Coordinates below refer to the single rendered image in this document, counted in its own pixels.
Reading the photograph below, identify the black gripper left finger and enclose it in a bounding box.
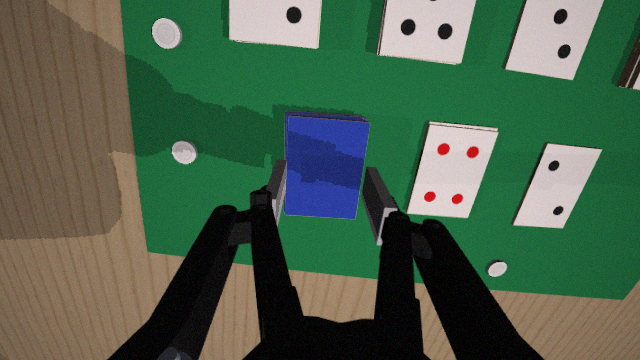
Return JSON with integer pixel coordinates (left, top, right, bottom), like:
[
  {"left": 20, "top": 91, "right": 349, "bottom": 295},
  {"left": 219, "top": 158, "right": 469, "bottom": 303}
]
[{"left": 107, "top": 159, "right": 318, "bottom": 360}]

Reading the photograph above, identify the light grey round disc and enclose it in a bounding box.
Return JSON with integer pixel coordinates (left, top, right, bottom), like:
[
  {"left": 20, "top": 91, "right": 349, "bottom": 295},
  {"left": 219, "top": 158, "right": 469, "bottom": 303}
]
[
  {"left": 152, "top": 18, "right": 182, "bottom": 49},
  {"left": 172, "top": 140, "right": 197, "bottom": 164}
]

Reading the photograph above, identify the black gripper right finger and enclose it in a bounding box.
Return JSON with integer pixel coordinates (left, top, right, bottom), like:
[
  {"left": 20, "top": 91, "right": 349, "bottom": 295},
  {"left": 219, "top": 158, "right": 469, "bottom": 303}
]
[{"left": 361, "top": 166, "right": 545, "bottom": 360}]

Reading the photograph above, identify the green felt mat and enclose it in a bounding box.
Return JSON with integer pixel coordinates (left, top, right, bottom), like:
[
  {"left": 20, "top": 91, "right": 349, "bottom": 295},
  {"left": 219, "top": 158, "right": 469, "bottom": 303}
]
[{"left": 120, "top": 0, "right": 640, "bottom": 300}]

